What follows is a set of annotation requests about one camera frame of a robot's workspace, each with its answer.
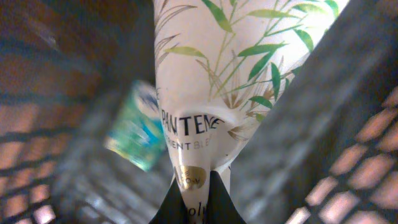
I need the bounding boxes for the white Pantene tube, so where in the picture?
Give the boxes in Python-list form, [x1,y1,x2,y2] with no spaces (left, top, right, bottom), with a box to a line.
[153,0,347,223]

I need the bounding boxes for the grey plastic mesh basket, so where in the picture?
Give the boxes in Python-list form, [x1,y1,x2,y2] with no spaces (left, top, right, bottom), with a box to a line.
[1,1,397,223]

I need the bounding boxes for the teal tissue pack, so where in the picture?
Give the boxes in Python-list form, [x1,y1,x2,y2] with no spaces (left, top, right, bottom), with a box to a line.
[104,81,166,172]

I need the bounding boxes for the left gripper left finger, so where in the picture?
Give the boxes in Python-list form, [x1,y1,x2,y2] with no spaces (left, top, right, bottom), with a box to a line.
[149,179,188,224]

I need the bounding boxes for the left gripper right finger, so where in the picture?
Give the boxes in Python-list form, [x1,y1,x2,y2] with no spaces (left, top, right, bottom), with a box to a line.
[206,170,246,224]

